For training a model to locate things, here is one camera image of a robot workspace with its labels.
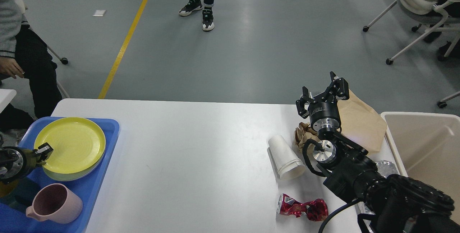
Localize yellow plastic plate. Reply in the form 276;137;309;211
34;117;106;174

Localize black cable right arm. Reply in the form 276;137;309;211
318;199;363;233

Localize white paper scrap on floor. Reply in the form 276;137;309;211
93;9;107;17

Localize pale green plate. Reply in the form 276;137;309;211
43;157;103;182

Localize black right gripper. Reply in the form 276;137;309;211
295;71;350;133

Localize pink mug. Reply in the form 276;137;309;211
25;183;83;224

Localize crumpled brown paper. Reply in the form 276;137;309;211
294;122;320;152

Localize teal mug yellow inside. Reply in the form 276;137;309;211
0;177;41;213

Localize white side table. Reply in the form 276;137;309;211
0;88;17;112

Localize brown paper bag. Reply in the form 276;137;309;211
338;90;387;154

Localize blue plastic tray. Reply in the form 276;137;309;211
0;117;120;233

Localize beige plastic bin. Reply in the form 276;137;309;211
381;112;460;223

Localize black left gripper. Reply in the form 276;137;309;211
0;143;53;184

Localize crushed red can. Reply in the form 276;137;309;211
277;194;329;222

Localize white paper cup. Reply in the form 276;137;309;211
268;135;306;180

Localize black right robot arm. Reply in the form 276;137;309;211
296;72;460;233

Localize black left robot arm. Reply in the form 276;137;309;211
0;135;53;185

